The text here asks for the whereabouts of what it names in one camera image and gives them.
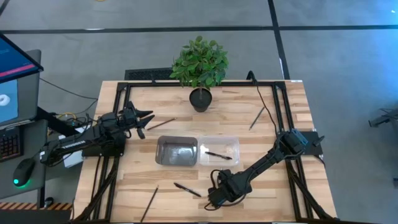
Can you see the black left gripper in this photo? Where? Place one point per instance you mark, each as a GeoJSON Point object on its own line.
{"type": "Point", "coordinates": [130, 121]}

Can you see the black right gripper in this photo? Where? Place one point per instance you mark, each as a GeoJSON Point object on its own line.
{"type": "Point", "coordinates": [231, 186]}

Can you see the dark wooden pencil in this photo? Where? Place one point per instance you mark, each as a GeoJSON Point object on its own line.
{"type": "Point", "coordinates": [149, 203]}
{"type": "Point", "coordinates": [161, 124]}

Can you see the black pen with white print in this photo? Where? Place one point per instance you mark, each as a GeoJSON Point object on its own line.
{"type": "Point", "coordinates": [186, 189]}

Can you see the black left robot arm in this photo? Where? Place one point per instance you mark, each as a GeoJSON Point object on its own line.
{"type": "Point", "coordinates": [71, 144]}

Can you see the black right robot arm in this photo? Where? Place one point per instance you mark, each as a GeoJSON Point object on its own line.
{"type": "Point", "coordinates": [264, 163]}

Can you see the black floor vent grate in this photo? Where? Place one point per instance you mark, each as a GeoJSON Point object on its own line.
{"type": "Point", "coordinates": [146, 74]}

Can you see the clear plastic bin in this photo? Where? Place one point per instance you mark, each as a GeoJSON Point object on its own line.
{"type": "Point", "coordinates": [224, 144]}

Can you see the green potted plant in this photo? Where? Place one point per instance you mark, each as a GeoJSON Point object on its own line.
{"type": "Point", "coordinates": [200, 65]}

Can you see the white box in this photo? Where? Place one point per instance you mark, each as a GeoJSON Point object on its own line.
{"type": "Point", "coordinates": [73, 160]}

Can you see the black monitor support beam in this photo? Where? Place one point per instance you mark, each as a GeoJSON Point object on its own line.
{"type": "Point", "coordinates": [56, 123]}

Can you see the grey side desk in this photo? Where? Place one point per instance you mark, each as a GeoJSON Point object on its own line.
{"type": "Point", "coordinates": [34, 140]}

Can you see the grey-framed monitor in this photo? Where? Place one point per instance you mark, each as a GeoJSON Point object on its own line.
{"type": "Point", "coordinates": [31, 93]}

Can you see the black computer mouse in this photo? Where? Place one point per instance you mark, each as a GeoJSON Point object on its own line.
{"type": "Point", "coordinates": [23, 171]}

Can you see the black keyboard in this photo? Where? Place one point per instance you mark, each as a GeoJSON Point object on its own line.
{"type": "Point", "coordinates": [9, 144]}

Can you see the monitor with blue screen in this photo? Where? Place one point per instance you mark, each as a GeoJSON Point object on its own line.
{"type": "Point", "coordinates": [15, 60]}

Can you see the black stand base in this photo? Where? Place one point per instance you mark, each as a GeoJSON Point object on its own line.
{"type": "Point", "coordinates": [384, 118]}

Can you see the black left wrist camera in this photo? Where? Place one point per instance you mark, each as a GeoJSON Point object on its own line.
{"type": "Point", "coordinates": [131, 107]}

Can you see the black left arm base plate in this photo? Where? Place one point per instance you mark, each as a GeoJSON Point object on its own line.
{"type": "Point", "coordinates": [93, 153]}

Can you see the black aluminium table frame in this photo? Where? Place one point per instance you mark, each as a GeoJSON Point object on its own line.
{"type": "Point", "coordinates": [202, 84]}

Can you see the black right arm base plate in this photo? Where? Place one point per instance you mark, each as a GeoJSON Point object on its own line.
{"type": "Point", "coordinates": [312, 149]}

